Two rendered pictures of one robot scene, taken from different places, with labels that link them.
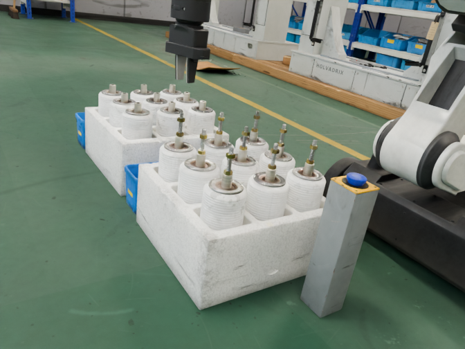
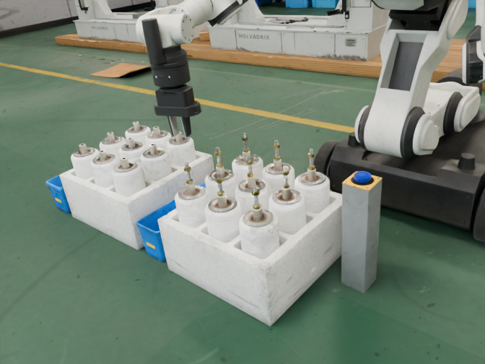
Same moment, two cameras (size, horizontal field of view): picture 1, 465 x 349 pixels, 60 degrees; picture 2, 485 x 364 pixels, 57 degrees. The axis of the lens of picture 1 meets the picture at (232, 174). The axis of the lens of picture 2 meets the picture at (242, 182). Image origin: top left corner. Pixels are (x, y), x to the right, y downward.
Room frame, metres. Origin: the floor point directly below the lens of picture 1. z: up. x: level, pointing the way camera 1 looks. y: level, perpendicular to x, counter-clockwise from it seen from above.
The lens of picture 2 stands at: (-0.11, 0.20, 0.84)
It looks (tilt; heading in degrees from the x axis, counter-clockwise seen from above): 28 degrees down; 350
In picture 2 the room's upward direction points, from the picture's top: 6 degrees counter-clockwise
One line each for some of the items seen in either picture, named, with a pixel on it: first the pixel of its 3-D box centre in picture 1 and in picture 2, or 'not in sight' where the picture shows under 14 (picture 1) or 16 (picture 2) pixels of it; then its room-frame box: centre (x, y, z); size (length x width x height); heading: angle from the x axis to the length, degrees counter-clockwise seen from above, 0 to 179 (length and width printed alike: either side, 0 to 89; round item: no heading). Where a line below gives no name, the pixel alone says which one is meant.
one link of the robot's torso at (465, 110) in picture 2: not in sight; (440, 107); (1.18, -0.75, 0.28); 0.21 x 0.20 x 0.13; 126
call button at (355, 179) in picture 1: (356, 180); (362, 178); (0.75, -0.25, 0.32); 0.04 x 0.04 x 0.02
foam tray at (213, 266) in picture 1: (232, 215); (256, 234); (0.94, -0.02, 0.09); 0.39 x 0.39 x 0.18; 36
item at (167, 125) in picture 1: (169, 136); (159, 177); (1.29, 0.23, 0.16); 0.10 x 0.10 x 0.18
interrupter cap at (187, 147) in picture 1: (178, 147); (191, 193); (0.97, 0.15, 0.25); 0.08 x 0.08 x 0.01
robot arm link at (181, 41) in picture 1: (189, 28); (174, 89); (0.97, 0.15, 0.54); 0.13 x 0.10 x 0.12; 55
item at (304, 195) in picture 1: (299, 206); (312, 206); (0.91, -0.18, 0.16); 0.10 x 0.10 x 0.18
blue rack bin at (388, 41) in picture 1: (400, 41); not in sight; (6.21, -2.13, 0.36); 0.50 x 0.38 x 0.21; 127
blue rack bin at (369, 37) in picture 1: (378, 37); not in sight; (6.58, -1.90, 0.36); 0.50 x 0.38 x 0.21; 127
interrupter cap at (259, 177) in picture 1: (269, 179); (286, 197); (0.84, -0.09, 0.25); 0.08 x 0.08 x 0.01
